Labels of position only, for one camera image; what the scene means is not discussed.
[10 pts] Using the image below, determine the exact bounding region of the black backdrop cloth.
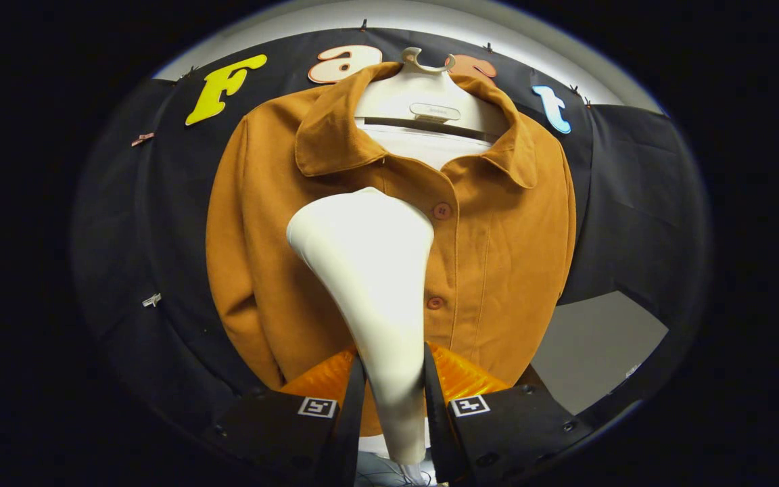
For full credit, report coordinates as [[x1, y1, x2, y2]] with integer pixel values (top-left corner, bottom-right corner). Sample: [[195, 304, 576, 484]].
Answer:
[[72, 27, 711, 434]]

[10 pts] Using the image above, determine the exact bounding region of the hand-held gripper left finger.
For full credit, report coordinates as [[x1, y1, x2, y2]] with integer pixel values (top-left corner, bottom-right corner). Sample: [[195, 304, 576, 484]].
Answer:
[[216, 346, 369, 487]]

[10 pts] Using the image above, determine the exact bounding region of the white garment steamer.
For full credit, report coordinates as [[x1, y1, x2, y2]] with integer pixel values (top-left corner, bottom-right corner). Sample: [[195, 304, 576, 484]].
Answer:
[[286, 187, 435, 465]]

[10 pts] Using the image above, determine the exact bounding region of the white mannequin torso stand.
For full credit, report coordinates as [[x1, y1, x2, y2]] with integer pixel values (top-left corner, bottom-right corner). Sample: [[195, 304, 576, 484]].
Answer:
[[354, 47, 509, 461]]

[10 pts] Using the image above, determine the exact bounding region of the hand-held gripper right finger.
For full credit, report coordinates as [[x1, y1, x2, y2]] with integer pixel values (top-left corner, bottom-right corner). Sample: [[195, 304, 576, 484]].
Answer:
[[422, 342, 593, 486]]

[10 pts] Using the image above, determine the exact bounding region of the orange button-up shirt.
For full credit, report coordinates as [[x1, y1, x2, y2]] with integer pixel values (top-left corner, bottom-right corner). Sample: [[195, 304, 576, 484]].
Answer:
[[205, 61, 577, 437]]

